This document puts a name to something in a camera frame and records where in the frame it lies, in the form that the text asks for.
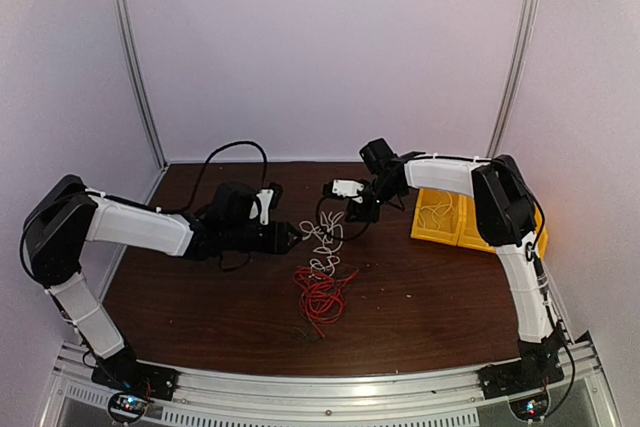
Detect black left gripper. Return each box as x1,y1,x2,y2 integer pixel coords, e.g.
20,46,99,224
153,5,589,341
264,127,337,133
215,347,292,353
223,220,303,255

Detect white cable bundle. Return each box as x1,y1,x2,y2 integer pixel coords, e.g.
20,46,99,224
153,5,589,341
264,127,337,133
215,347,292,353
297,211,347,278

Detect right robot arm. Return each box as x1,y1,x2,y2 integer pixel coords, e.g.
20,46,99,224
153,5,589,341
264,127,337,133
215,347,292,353
328,138,563,389

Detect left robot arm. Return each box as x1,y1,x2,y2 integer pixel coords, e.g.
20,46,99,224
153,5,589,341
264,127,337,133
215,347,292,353
18,175,302,391

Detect yellow bin left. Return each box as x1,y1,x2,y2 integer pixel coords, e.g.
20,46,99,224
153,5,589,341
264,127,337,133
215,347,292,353
411,189,461,246

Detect yellow bin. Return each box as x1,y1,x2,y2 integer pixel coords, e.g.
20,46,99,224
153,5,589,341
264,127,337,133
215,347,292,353
522,207,549,259
457,195,495,253
411,189,461,246

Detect yellow bin middle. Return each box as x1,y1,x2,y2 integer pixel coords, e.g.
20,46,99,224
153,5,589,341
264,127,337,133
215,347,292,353
457,195,495,253

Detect yellow bin right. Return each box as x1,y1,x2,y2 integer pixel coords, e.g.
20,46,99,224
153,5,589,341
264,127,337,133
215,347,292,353
522,207,549,259

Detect left controller board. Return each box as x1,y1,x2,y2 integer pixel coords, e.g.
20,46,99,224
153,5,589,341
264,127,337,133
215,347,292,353
107,392,150,423

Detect controller board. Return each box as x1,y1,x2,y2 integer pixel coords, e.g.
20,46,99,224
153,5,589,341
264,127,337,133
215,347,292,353
107,392,150,423
509,393,550,422

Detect right controller board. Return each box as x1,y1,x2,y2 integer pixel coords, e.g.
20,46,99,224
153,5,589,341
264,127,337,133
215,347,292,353
509,393,550,422

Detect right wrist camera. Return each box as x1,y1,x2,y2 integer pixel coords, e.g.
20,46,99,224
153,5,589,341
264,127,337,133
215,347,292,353
322,179,365,203

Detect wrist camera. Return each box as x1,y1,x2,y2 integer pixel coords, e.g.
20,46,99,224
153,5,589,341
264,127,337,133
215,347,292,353
255,182,283,225
322,179,365,203

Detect black right camera cable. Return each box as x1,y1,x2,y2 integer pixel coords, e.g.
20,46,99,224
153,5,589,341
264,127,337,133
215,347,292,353
315,194,374,242

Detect black camera cable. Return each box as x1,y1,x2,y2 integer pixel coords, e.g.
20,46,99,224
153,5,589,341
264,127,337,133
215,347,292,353
182,140,269,213
315,194,374,242

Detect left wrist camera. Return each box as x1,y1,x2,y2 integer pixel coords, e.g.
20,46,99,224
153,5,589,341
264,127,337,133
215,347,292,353
255,182,283,225

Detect red cable bundle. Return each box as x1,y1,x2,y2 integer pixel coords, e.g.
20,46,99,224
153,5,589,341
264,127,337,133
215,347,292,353
292,266,360,341

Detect black left camera cable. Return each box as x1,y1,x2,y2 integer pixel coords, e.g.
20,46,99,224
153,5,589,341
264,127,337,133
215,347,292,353
182,140,269,213

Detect aluminium front rail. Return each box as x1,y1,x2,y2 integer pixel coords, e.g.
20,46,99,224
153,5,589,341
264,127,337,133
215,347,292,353
35,341,622,426

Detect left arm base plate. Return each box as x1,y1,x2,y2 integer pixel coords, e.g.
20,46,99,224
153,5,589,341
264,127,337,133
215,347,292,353
91,352,178,401

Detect aluminium frame post right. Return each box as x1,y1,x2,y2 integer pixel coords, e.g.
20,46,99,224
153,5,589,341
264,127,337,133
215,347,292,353
487,0,540,157

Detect aluminium frame post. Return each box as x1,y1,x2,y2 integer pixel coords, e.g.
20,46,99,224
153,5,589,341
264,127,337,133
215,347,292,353
487,0,540,157
114,0,168,171

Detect aluminium frame post left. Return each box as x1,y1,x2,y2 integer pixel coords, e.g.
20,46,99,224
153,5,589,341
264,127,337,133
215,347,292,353
114,0,168,171

